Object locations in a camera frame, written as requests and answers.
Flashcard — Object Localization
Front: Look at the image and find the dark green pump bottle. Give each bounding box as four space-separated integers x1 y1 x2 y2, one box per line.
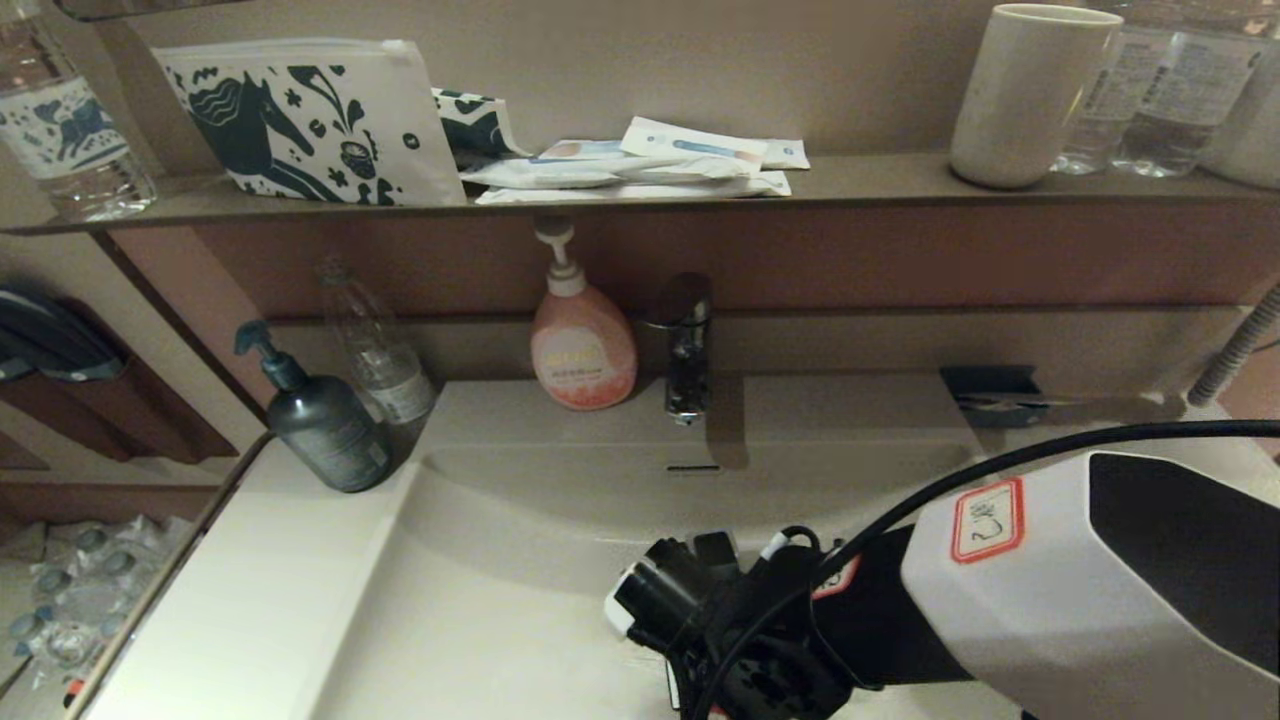
235 320 393 494

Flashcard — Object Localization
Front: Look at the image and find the white round container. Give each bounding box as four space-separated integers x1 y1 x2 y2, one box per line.
1200 60 1280 191

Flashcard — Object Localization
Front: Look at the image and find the brown wall shelf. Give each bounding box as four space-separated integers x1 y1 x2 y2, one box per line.
0 152 1280 238

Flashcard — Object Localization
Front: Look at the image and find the white packet orange blue print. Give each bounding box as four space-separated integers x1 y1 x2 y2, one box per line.
540 140 641 163

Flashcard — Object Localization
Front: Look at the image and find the grey corrugated hose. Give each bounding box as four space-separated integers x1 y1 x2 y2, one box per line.
1187 290 1280 407

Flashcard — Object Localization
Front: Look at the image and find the pink soap pump bottle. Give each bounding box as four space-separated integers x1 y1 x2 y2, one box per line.
530 218 639 412

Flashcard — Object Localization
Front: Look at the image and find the beige ceramic cup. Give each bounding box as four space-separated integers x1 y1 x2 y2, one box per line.
950 3 1126 191

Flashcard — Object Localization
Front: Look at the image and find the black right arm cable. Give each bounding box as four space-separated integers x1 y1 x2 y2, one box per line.
690 418 1280 720

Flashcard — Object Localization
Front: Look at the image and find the water bottle blue horse label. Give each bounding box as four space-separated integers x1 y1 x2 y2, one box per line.
0 0 159 223

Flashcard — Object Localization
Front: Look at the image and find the dark blue curved object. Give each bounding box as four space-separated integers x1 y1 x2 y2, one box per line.
0 287 126 384

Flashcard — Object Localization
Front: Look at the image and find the clear water bottle white label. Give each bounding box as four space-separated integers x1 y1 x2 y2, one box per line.
1112 0 1271 179
1055 0 1136 176

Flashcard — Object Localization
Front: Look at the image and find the chrome faucet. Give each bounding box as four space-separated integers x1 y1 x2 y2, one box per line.
643 272 715 425

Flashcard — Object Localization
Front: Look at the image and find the dark soap tray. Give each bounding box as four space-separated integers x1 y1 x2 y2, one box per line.
940 366 1051 429

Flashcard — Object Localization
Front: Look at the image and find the empty clear plastic bottle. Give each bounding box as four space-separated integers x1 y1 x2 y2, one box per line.
318 258 437 431

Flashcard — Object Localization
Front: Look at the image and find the white sink basin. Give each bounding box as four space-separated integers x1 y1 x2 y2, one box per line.
70 378 1280 720

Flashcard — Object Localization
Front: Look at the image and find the white pouch blue horse print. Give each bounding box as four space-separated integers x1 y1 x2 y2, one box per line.
150 38 469 207

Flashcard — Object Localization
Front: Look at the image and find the bag of clear plastic bottles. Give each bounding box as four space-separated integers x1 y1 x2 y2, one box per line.
0 515 196 691

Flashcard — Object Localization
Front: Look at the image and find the small folded blue print pouch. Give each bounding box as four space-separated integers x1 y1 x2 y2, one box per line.
432 88 531 169

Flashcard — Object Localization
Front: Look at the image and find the long white plastic packet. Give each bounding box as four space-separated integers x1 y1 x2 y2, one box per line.
460 157 769 191

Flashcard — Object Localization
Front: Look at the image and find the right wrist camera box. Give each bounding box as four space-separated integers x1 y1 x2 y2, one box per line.
603 532 746 641

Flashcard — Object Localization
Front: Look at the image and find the white toothbrush packet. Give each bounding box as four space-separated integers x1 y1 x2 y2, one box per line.
620 116 769 171

